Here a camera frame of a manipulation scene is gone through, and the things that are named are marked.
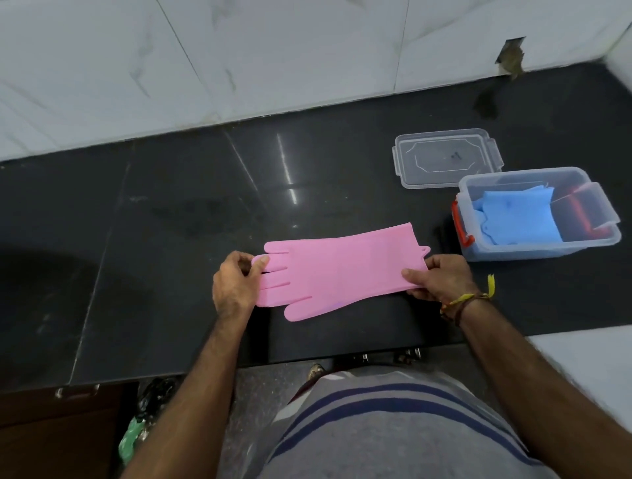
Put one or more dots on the person's left hand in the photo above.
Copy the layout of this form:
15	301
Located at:
233	288

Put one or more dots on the person's right hand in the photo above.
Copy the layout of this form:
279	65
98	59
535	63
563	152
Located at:
450	281

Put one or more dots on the person's right thumb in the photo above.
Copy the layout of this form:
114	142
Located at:
417	277

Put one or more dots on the person's left thumb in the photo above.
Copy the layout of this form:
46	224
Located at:
256	264

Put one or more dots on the pink rubber glove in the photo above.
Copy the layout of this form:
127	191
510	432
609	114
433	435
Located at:
340	269

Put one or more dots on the person's right forearm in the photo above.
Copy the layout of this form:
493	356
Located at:
543	395

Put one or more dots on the person's left forearm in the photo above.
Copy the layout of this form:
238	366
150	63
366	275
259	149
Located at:
197	395

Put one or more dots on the yellow thread wristband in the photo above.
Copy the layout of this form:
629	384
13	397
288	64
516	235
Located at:
469	298

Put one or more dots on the blue rubber glove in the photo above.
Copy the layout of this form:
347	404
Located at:
518	219

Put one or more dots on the clear plastic container lid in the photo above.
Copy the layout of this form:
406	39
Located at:
447	158

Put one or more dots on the grey striped shirt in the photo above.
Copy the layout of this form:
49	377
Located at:
395	434

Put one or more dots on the black plastic bag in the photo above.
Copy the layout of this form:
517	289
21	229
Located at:
158	397

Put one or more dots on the clear plastic storage container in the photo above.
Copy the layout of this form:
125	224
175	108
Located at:
587	232

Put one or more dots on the green plastic bag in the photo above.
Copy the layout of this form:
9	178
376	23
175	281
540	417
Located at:
132	439

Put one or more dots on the brown wooden cabinet door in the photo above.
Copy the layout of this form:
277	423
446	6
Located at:
54	434

